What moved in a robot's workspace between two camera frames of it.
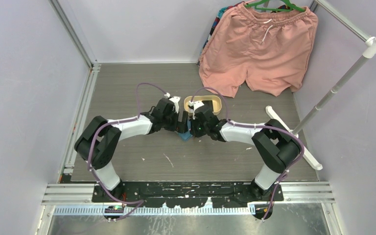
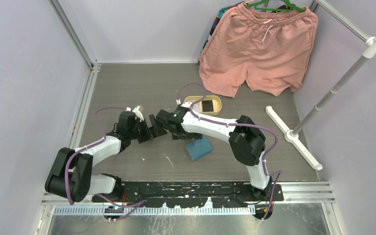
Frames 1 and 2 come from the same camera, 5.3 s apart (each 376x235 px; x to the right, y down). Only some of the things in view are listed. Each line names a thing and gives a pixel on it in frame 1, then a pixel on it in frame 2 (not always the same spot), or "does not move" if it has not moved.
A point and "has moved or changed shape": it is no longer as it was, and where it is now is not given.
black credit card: (208, 105) does not move
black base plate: (199, 194) does not move
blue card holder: (186, 136) has moved or changed shape
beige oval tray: (217, 101) does not move
